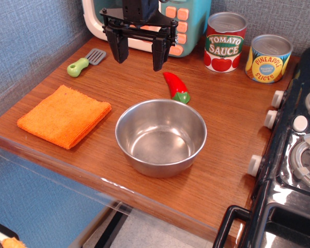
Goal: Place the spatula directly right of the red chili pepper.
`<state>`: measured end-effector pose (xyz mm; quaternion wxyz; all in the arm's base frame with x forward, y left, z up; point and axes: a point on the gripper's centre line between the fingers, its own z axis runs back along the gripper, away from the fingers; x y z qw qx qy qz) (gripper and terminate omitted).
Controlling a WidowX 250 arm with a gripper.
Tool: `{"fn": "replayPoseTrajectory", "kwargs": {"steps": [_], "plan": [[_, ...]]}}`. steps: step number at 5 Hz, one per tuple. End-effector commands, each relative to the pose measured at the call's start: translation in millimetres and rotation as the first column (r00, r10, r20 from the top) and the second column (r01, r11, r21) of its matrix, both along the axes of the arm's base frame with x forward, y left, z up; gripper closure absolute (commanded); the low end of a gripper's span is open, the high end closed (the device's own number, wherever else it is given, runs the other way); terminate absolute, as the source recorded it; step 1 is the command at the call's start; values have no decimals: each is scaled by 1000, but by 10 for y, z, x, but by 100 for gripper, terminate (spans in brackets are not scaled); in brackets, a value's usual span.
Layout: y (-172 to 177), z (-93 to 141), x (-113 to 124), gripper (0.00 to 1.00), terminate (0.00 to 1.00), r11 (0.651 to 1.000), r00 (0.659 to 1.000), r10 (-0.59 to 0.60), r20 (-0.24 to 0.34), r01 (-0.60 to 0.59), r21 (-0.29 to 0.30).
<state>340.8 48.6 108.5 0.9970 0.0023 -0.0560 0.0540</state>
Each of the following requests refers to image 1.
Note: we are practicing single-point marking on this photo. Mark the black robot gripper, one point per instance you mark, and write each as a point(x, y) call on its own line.
point(140, 20)

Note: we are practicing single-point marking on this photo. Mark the green handled grey spatula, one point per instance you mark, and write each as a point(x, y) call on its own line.
point(94, 57)

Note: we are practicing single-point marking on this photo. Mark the red toy chili pepper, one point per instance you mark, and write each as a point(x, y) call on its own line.
point(177, 87)

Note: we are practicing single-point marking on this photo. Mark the teal toy microwave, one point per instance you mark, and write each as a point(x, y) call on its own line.
point(192, 17)

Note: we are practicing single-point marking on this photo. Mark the tomato sauce can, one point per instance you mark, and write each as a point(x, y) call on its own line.
point(224, 41)

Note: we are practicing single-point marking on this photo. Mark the stainless steel bowl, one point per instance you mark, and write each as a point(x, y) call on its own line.
point(161, 138)

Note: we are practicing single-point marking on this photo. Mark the orange folded cloth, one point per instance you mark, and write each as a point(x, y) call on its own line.
point(65, 117)

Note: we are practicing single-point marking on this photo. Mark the pineapple slices can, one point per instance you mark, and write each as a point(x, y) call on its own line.
point(268, 58)

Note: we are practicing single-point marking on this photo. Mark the white stove knob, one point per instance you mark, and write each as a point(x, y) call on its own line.
point(254, 165)
point(270, 119)
point(277, 98)

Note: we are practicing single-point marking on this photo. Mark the white stove button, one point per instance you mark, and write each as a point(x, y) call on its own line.
point(300, 123)

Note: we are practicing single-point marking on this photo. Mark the black toy stove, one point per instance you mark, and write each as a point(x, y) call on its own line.
point(280, 211)

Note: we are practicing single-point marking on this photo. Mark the orange object at corner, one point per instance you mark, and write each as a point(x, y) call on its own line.
point(13, 243)

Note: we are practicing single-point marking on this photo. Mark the black oven door handle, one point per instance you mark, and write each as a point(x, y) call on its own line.
point(233, 212)

